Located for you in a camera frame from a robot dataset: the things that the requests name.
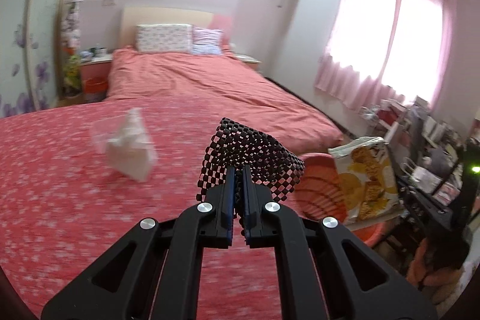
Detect pink striped pillow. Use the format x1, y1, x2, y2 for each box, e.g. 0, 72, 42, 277
190, 27, 223, 55

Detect sliding wardrobe with flower decals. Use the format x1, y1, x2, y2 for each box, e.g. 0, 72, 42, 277
1, 0, 62, 118

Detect bed with coral duvet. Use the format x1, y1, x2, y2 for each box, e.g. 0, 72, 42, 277
107, 46, 343, 155

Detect pink nightstand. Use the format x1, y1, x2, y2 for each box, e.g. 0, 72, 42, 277
80, 54, 113, 90
235, 54, 261, 71

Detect right pink nightstand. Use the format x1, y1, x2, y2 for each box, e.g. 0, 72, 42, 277
235, 54, 261, 71

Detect red floral tablecloth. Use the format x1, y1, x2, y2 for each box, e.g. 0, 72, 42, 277
0, 96, 357, 320

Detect cluttered desk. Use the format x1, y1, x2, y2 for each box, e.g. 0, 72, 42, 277
359, 96, 480, 208

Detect hanging plush toys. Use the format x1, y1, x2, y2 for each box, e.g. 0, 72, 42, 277
60, 0, 81, 97

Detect white floral pillow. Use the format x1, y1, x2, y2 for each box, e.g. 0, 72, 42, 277
135, 23, 193, 54

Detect red bin by nightstand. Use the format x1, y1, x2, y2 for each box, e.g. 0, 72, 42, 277
83, 77, 108, 103

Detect red plastic laundry basket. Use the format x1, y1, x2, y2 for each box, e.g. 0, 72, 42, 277
294, 153, 400, 246

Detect yellow waffle snack bag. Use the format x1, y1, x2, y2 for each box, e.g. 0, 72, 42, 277
328, 136, 400, 223

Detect clear plastic box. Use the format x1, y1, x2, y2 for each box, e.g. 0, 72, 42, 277
89, 114, 126, 154

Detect pink window curtains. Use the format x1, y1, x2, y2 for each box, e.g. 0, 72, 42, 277
314, 0, 457, 111

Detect left pink nightstand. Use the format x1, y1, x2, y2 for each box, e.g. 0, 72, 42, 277
80, 54, 113, 90

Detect beige pink headboard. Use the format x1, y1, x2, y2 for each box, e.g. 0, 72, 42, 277
119, 6, 235, 55

